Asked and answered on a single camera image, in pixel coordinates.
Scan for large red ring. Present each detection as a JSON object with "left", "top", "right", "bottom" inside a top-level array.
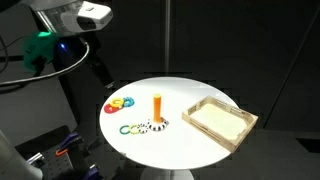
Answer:
[{"left": 103, "top": 102, "right": 120, "bottom": 115}]

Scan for white table pedestal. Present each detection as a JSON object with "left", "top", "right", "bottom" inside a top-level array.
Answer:
[{"left": 139, "top": 167, "right": 195, "bottom": 180}]

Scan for wooden tray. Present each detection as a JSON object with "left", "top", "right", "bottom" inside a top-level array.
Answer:
[{"left": 181, "top": 95, "right": 259, "bottom": 153}]

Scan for vertical metal pole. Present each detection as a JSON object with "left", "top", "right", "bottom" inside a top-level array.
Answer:
[{"left": 164, "top": 0, "right": 172, "bottom": 75}]

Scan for small light green ring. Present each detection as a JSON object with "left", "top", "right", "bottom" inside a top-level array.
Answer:
[{"left": 128, "top": 123, "right": 142, "bottom": 135}]

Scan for orange peg ring holder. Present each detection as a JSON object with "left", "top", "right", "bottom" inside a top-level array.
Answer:
[{"left": 147, "top": 93, "right": 169, "bottom": 132}]

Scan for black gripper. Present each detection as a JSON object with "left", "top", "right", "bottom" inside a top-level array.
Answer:
[{"left": 53, "top": 34, "right": 116, "bottom": 90}]

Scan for orange clamp handle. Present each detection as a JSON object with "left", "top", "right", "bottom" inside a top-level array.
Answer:
[{"left": 54, "top": 148, "right": 69, "bottom": 157}]

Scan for silver metal bar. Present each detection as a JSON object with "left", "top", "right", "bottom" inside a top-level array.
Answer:
[{"left": 26, "top": 152, "right": 45, "bottom": 166}]

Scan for large blue ring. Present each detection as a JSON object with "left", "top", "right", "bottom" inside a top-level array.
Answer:
[{"left": 121, "top": 96, "right": 136, "bottom": 108}]

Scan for black camera stand boom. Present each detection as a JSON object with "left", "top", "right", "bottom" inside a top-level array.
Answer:
[{"left": 0, "top": 54, "right": 25, "bottom": 63}]

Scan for large yellow ring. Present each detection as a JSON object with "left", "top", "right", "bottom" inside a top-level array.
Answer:
[{"left": 109, "top": 97, "right": 125, "bottom": 109}]

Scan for purple spring clamp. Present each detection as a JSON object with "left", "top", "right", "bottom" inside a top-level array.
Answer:
[
  {"left": 81, "top": 164, "right": 102, "bottom": 180},
  {"left": 58, "top": 131, "right": 83, "bottom": 151}
]

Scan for black perforated breadboard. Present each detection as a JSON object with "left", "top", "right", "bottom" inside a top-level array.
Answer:
[{"left": 14, "top": 124, "right": 101, "bottom": 180}]

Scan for small teal ring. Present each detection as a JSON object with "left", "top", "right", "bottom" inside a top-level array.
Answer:
[{"left": 119, "top": 124, "right": 132, "bottom": 136}]

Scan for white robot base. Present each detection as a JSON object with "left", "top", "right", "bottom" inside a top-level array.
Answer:
[{"left": 0, "top": 129, "right": 44, "bottom": 180}]

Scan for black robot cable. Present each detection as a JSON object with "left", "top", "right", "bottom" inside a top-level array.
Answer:
[{"left": 0, "top": 35, "right": 91, "bottom": 88}]

